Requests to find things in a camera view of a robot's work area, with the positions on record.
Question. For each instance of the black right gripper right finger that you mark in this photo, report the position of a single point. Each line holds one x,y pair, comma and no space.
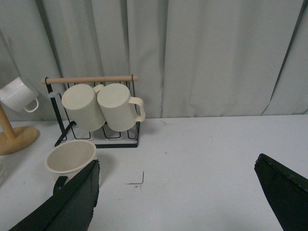
286,192

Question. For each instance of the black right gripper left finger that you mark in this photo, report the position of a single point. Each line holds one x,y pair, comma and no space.
71,206

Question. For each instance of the cream mug with black handle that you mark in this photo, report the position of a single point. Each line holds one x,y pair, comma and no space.
68,159

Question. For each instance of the wooden mug tree stand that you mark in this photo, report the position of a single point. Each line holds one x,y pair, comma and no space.
15,139

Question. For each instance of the cream ribbed mug left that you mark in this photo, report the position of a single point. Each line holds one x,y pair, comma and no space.
80,102

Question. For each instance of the cream ribbed mug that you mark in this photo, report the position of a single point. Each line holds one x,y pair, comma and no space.
120,109
80,102

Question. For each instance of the cream ribbed mug right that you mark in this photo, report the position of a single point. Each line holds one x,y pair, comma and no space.
120,109

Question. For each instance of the white glossy mug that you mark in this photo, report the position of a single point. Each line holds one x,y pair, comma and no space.
18,96

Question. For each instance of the grey curtain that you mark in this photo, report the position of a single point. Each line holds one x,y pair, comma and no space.
194,58

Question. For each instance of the black wire mug rack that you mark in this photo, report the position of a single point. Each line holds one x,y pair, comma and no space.
104,137

